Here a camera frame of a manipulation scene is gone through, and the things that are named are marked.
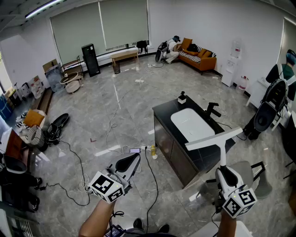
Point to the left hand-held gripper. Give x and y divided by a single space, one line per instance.
106 187

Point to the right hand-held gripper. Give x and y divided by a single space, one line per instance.
240 203

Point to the white squeegee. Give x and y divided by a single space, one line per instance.
209 139

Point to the person's left forearm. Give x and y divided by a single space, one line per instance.
99 220

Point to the person's right forearm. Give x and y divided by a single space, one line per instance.
227 225

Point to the smartphone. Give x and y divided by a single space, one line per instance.
134 150

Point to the grey office chair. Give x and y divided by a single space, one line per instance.
245 171

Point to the white paper wad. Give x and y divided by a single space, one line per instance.
155 157

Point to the yellow bottle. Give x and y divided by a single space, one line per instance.
153 150

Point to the person's left shoe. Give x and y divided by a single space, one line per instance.
138 224

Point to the person's shoe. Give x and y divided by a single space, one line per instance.
163 228
138 224

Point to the white sink basin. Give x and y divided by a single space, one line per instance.
192 122

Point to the black table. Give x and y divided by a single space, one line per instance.
165 108

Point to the cardboard box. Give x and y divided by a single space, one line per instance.
293 199
49 64

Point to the black faucet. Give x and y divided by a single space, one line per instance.
211 111

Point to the person's right shoe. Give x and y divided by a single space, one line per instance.
163 228

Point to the black oval shell case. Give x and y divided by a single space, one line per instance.
60 121

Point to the black and white dispenser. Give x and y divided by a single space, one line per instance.
182 99

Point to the cream round drum table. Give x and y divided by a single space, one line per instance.
72 86

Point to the clear water jug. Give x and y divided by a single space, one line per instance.
242 84

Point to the woven basket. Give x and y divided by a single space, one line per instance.
34 137

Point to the orange cushion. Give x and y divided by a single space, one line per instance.
201 52
33 118
186 43
208 54

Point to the round wooden rim table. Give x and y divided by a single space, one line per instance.
69 77

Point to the brown wooden platform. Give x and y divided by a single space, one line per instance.
42 101

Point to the wooden bench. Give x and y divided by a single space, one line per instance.
125 55

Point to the white water dispenser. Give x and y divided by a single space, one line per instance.
229 69

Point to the black tower appliance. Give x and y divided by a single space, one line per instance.
90 60

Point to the metal shelf rack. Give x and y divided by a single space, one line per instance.
74 66

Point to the grey marble panel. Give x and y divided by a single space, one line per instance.
53 78

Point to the striped cloth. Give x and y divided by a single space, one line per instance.
20 122

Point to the brown wooden cabinet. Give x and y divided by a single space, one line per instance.
14 145

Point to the orange sofa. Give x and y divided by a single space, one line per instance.
208 63

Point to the white bag with red label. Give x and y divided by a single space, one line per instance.
37 88

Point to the black backpack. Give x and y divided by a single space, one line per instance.
141 46

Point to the striped sofa mat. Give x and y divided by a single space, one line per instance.
189 57

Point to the white shelf unit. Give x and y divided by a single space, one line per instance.
14 222

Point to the black bag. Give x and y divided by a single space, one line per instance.
192 47

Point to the blue crate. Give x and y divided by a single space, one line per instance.
4 108

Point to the grey roller blind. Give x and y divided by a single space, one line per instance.
125 23
78 32
290 34

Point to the ceiling light strip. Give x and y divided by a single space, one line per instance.
39 9

